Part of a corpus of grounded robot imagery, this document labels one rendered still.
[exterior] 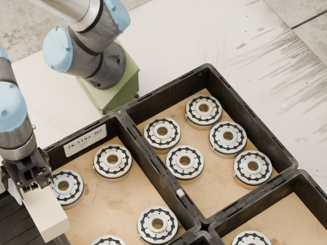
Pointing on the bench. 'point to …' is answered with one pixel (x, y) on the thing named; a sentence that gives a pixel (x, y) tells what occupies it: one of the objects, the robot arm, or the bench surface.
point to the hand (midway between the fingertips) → (30, 183)
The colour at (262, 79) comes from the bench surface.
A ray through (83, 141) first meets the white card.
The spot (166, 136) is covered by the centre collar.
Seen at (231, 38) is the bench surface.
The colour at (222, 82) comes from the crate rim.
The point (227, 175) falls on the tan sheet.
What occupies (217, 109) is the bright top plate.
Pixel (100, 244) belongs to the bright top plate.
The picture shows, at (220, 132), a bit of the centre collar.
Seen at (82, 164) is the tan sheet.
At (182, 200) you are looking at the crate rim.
